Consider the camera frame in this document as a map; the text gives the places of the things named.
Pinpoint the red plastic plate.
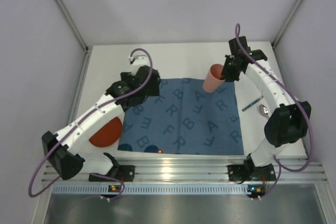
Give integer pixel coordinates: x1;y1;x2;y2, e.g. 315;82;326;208
89;117;123;147

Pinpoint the pink plastic cup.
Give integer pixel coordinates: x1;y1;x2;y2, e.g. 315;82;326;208
202;64;225;93

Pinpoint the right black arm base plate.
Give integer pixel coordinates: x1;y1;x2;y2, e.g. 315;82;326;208
227;164;276;184

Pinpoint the left aluminium frame post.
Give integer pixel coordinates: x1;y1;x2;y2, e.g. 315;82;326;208
36;0;89;51

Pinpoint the right aluminium frame post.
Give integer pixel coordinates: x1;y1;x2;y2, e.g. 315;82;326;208
271;0;305;49

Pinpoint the aluminium frame post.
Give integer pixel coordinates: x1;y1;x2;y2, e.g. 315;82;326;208
36;0;89;51
271;0;305;49

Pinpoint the silver metal spoon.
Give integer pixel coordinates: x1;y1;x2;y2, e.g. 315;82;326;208
259;104;269;119

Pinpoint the blue letter-print cloth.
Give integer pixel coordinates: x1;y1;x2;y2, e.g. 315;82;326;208
118;78;244;156

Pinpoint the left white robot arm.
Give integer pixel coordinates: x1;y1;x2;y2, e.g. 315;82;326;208
42;66;161;180

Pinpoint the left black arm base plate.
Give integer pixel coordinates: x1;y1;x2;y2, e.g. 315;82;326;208
89;165;135;182

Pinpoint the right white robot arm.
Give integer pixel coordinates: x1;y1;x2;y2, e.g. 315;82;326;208
220;36;311;181

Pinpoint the aluminium mounting rail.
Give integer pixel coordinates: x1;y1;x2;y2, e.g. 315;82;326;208
42;155;327;183

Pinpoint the perforated cable duct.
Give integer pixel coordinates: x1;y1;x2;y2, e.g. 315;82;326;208
52;183;265;195

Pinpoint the green-handled fork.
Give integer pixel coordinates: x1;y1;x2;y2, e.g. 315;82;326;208
242;96;263;112

